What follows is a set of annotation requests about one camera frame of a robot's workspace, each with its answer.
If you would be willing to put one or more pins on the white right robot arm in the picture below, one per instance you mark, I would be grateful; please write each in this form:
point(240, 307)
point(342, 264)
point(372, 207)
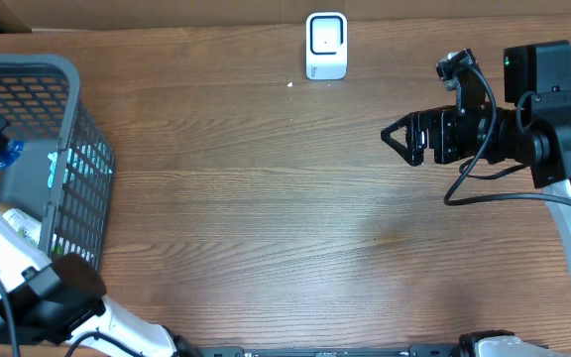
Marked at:
point(534, 132)

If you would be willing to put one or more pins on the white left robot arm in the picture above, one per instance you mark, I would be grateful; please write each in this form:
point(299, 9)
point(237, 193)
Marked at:
point(64, 300)

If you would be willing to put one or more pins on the white barcode scanner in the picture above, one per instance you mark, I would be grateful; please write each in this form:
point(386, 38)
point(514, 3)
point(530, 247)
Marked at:
point(326, 46)

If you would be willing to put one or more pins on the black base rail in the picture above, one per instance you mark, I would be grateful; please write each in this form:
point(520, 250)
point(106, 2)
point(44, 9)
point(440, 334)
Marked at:
point(414, 350)

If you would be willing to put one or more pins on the grey plastic basket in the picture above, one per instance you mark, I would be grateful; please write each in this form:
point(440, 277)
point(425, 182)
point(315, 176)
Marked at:
point(40, 98)

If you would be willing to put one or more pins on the cardboard back panel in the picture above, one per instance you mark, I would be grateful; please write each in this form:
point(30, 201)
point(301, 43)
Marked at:
point(29, 15)

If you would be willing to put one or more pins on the teal wet wipes pack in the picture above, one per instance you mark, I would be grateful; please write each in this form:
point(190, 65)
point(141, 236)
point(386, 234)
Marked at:
point(87, 160)

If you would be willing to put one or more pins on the blue snack wrapper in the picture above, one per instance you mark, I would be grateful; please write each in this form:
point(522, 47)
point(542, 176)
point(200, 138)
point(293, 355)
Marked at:
point(11, 153)

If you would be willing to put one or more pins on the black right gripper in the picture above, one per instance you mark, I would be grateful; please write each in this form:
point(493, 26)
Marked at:
point(440, 121)

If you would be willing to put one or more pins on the white tube gold cap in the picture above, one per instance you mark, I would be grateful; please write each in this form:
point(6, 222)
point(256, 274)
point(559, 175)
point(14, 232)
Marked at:
point(26, 226)

